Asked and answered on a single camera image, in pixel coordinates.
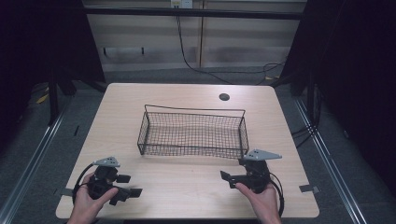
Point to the yellow floor tape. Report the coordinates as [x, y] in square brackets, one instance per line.
[42, 98]

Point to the person's left hand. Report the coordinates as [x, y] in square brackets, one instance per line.
[84, 207]

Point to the grey tape strip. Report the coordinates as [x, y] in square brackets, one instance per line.
[65, 192]
[309, 188]

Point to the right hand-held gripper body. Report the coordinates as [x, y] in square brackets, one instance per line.
[257, 174]

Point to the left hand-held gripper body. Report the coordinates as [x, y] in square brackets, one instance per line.
[101, 183]

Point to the white wall power outlet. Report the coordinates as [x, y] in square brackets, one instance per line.
[181, 3]

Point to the metal floor rail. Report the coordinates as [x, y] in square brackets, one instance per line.
[327, 155]
[34, 158]

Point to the black metal stand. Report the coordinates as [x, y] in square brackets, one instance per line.
[53, 99]

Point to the person's right hand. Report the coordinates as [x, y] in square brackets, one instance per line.
[264, 205]

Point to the black horizontal frame bar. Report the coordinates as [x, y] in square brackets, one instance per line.
[193, 13]

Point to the dark curtain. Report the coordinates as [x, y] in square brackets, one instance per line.
[40, 43]
[351, 77]

